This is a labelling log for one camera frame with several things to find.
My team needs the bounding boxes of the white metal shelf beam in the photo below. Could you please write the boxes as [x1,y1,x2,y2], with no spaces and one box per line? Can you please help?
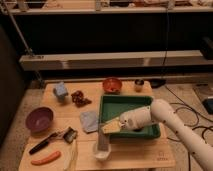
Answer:
[19,50,213,71]

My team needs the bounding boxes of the orange sausage toy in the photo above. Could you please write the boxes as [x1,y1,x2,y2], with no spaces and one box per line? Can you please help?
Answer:
[31,151,61,166]

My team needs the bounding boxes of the dark grey eraser block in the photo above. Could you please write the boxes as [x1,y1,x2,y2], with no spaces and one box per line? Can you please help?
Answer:
[97,125,109,151]

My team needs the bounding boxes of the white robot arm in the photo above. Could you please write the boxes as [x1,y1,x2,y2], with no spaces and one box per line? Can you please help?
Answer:
[101,99,213,171]

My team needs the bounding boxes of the white paper cup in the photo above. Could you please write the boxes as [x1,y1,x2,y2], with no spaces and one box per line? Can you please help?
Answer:
[93,143,111,161]

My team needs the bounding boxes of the red bowl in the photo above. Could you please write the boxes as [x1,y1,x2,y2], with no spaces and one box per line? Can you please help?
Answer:
[102,77,122,94]

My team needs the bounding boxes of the grey blue cloth square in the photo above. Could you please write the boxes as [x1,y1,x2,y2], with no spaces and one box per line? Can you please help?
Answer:
[80,111,98,133]

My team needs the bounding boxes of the green plastic tray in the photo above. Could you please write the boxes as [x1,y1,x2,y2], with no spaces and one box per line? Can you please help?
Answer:
[99,95,161,139]

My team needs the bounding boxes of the brown dried fruit pile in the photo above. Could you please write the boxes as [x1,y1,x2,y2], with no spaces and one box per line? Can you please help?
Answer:
[71,91,92,107]

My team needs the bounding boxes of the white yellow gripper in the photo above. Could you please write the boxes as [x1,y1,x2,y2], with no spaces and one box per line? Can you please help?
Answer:
[102,107,154,134]

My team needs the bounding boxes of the black floor cables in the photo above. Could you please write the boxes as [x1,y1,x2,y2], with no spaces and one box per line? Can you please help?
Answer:
[158,84,213,148]

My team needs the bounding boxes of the purple bowl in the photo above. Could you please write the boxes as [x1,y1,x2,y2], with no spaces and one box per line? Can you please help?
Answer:
[25,107,54,133]

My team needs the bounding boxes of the black handled tool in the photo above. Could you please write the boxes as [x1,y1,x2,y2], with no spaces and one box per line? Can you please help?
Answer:
[29,133,58,155]

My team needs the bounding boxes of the small dark-rimmed cup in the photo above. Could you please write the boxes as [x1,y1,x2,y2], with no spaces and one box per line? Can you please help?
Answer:
[134,79,144,92]

